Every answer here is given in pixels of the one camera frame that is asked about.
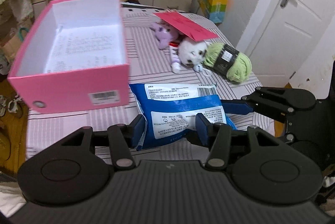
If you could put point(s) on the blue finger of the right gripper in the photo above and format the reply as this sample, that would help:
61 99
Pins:
236 107

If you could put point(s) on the white door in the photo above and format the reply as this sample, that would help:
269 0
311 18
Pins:
279 40

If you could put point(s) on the purple plush toy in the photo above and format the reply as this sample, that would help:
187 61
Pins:
165 33

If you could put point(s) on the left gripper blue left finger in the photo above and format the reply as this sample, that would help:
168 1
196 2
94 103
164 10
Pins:
136 129

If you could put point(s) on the pink cardboard shoe box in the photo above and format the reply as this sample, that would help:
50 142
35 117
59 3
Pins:
74 58

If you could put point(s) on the green yarn ball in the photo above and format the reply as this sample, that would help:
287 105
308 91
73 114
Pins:
229 62

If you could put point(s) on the blue wet wipes pack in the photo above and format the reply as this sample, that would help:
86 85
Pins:
169 111

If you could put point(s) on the red paper envelope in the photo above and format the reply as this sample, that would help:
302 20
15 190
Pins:
186 26

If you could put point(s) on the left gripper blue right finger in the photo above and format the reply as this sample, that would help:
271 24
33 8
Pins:
205 130

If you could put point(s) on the striped bed sheet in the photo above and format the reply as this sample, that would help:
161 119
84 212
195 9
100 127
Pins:
148 65

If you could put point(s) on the white plush toy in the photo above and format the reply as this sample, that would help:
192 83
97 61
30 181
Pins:
189 53

